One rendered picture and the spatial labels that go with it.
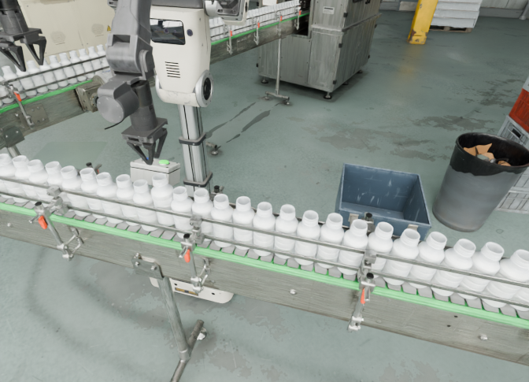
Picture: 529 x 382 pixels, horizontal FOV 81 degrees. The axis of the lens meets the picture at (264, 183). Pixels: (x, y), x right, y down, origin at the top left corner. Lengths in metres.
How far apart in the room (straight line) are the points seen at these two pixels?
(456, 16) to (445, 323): 9.44
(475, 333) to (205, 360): 1.27
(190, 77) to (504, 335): 1.31
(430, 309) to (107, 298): 1.77
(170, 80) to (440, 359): 1.91
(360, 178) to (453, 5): 8.80
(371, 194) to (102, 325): 1.60
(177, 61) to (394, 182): 1.03
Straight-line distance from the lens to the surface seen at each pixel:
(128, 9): 0.75
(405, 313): 0.97
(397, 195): 1.50
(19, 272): 2.59
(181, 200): 0.86
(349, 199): 1.51
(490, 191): 2.56
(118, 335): 2.03
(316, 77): 4.49
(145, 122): 0.76
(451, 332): 1.04
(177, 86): 1.40
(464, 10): 10.12
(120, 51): 0.73
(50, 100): 2.21
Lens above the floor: 1.70
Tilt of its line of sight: 38 degrees down
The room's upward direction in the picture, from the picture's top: 2 degrees clockwise
